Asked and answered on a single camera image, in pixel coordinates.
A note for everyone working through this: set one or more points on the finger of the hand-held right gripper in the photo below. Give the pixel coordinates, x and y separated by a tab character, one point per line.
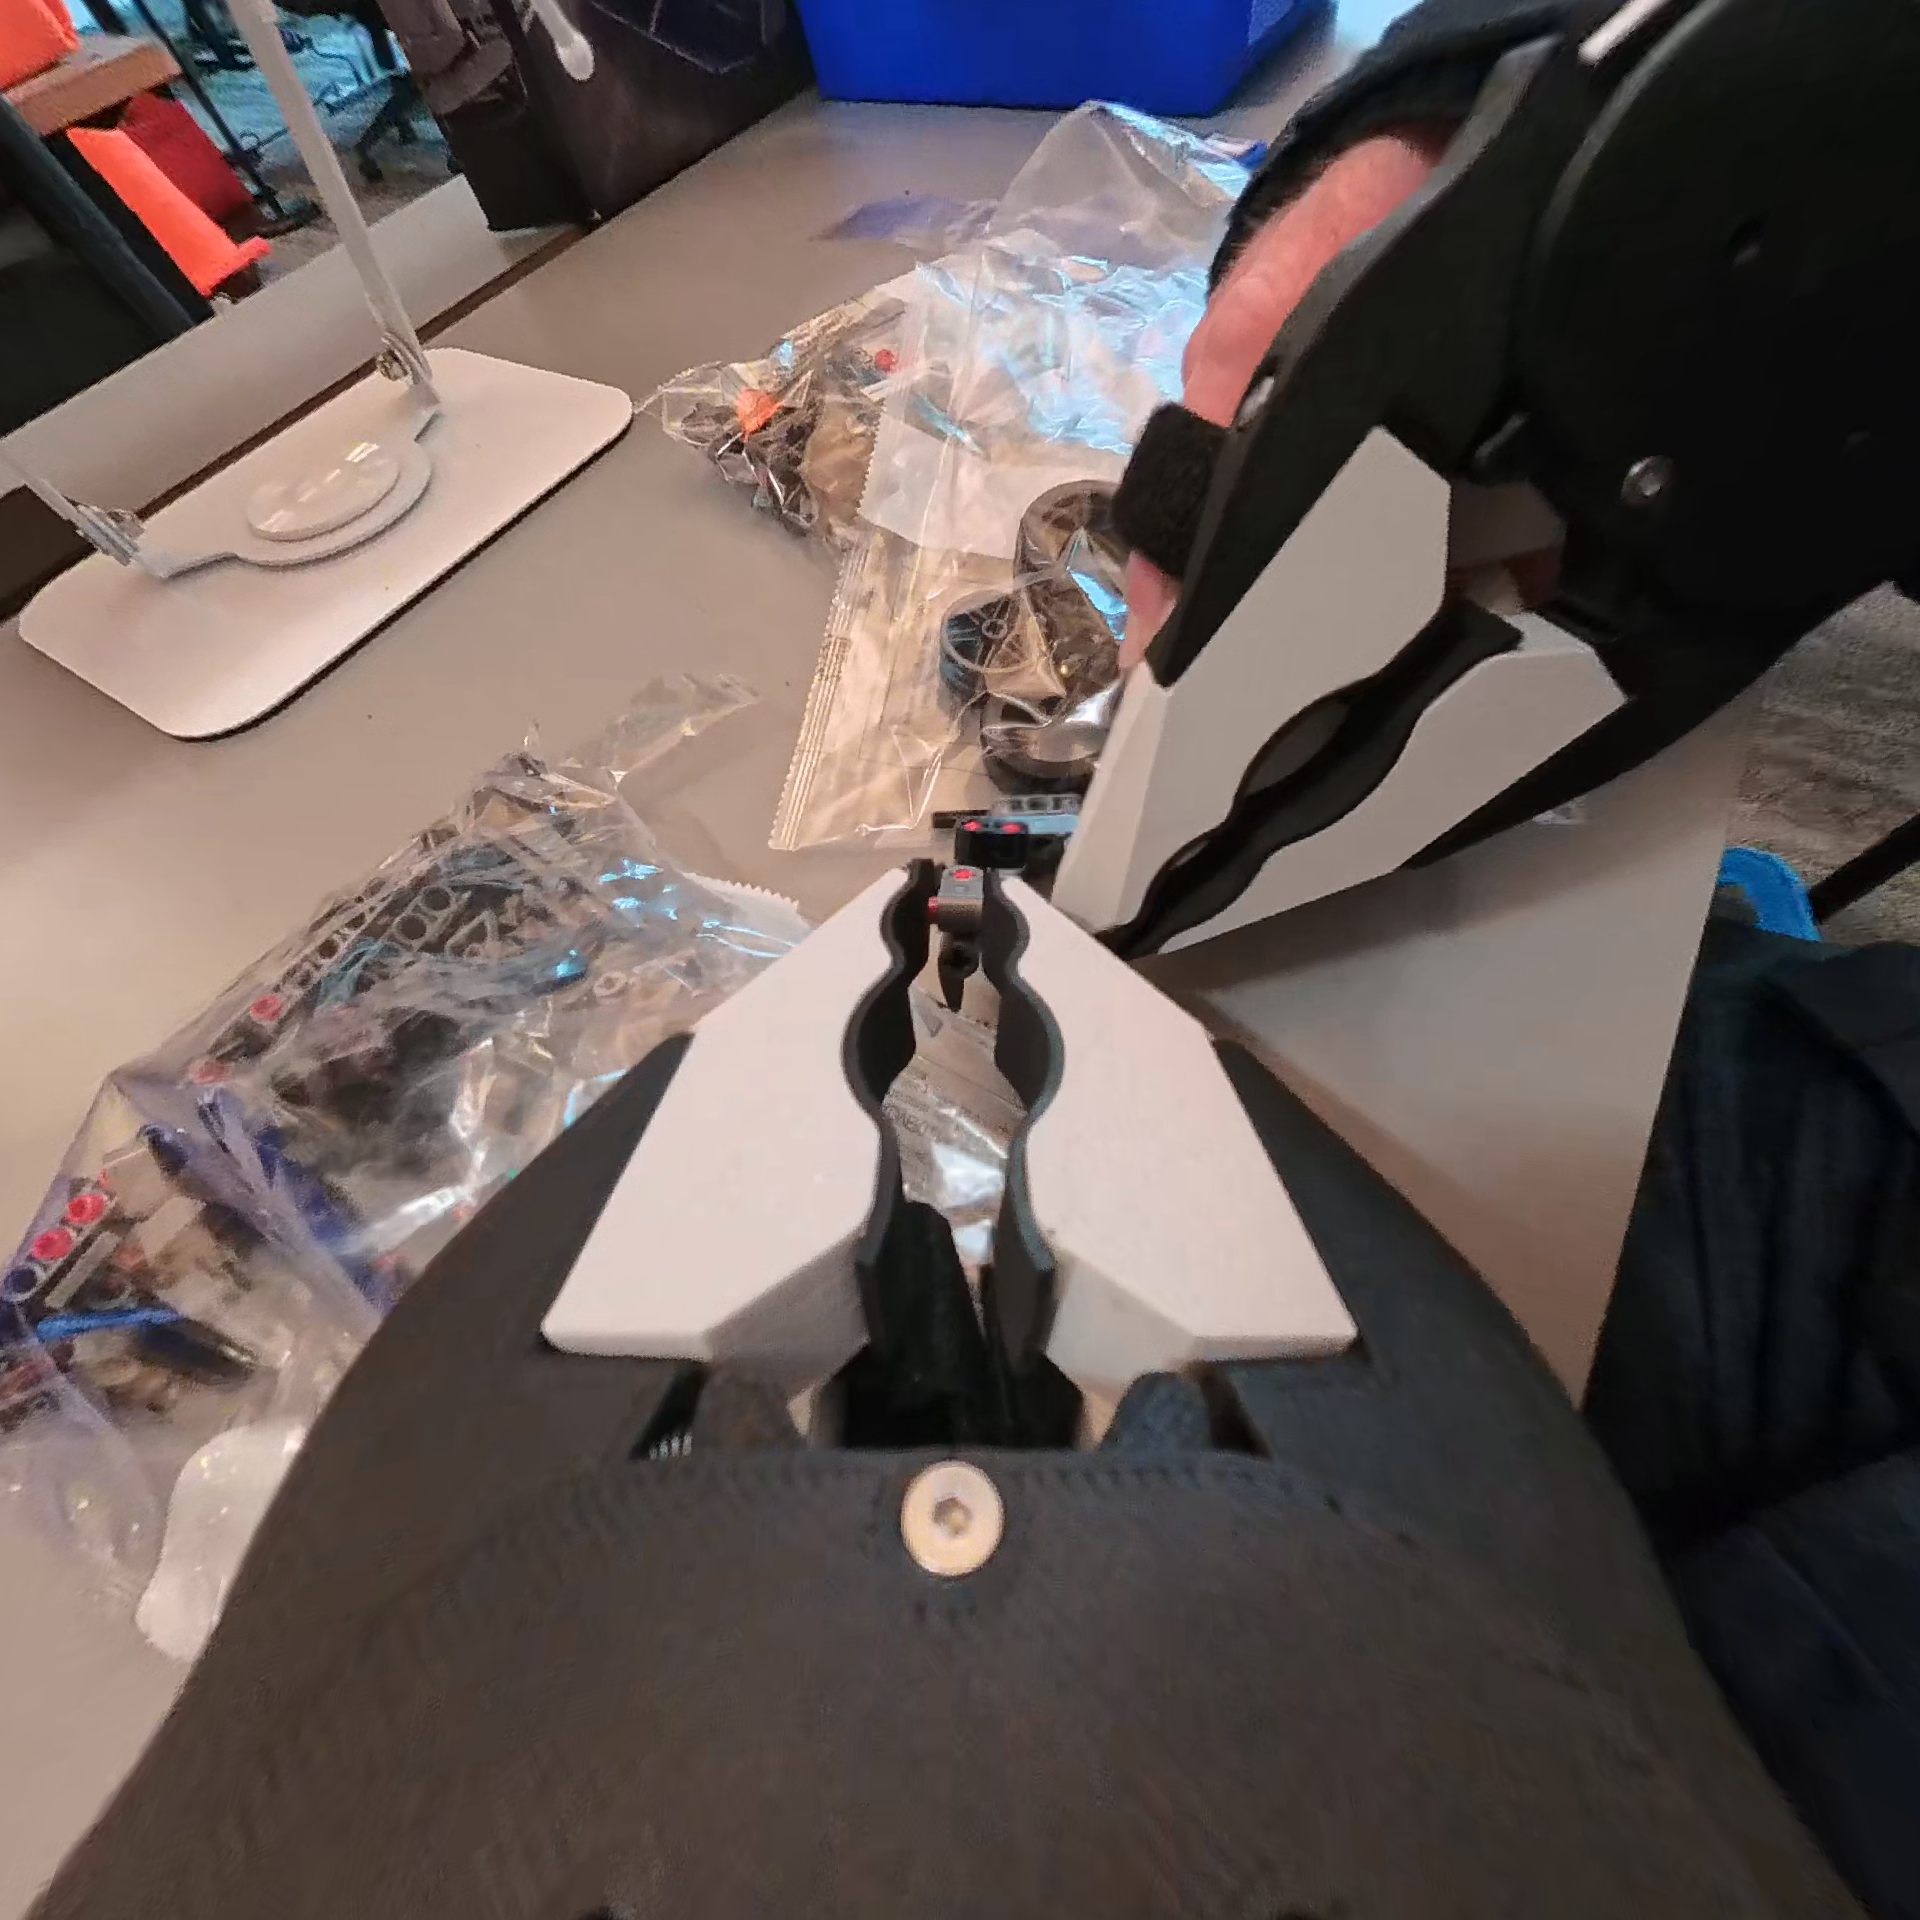
1441	781
1185	781

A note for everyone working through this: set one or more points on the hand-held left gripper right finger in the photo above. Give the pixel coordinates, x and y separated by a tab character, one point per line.
1185	1200

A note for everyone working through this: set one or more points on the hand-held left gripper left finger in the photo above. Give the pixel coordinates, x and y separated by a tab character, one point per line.
705	1200

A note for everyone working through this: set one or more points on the small black lego assembly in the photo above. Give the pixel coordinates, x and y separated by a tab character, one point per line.
1020	841

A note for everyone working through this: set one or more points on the clear bag of black tyres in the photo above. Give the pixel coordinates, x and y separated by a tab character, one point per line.
900	720

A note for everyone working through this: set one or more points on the white-labelled bag of dark parts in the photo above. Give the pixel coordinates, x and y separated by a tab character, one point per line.
375	1021

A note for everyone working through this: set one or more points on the person's right forearm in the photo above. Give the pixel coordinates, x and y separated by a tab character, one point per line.
1351	75

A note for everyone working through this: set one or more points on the person's right hand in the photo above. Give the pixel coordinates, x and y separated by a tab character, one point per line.
1290	284

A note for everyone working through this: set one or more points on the small blue plastic part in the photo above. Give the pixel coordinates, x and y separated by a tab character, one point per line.
1770	893

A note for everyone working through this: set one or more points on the clear bag of black red parts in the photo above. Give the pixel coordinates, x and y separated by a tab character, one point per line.
780	435

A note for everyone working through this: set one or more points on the person's legs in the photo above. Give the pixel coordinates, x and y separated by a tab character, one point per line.
1801	1200

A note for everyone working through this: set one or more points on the blue storage bin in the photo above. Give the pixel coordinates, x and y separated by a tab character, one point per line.
1050	44

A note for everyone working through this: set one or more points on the white book stand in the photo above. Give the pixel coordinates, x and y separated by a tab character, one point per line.
494	421

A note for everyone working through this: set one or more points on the orange red cone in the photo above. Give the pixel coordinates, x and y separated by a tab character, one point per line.
164	195

